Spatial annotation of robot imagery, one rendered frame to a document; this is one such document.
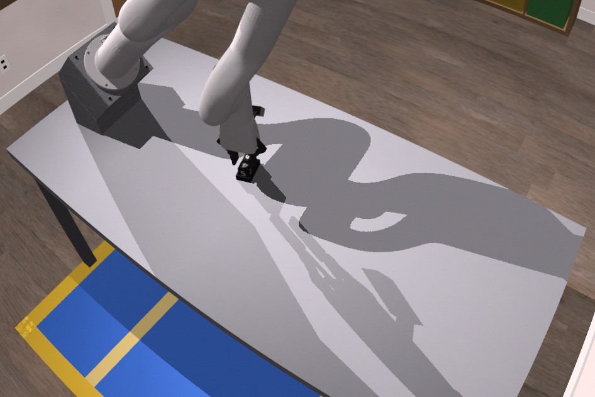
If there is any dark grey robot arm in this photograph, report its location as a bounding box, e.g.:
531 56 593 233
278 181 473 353
84 0 297 126

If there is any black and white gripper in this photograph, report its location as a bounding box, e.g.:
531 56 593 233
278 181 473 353
216 116 267 169

